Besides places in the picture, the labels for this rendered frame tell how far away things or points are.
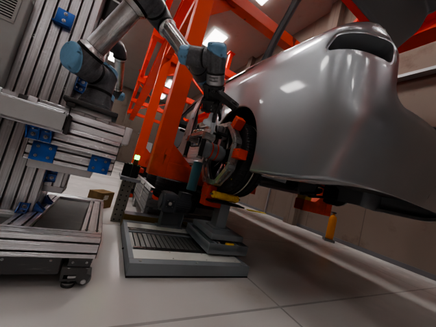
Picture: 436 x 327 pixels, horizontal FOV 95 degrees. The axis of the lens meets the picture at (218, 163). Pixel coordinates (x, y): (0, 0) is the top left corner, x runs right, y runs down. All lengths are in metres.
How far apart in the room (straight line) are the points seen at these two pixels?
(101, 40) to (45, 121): 0.41
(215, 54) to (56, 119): 0.69
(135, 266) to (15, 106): 0.90
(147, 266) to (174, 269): 0.16
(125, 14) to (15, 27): 0.54
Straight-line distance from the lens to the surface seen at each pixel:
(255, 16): 3.01
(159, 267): 1.33
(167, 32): 1.17
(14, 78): 1.44
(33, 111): 1.07
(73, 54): 1.12
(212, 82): 0.87
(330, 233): 4.85
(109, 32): 1.13
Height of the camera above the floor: 0.63
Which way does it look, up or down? 5 degrees up
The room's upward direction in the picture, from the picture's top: 15 degrees clockwise
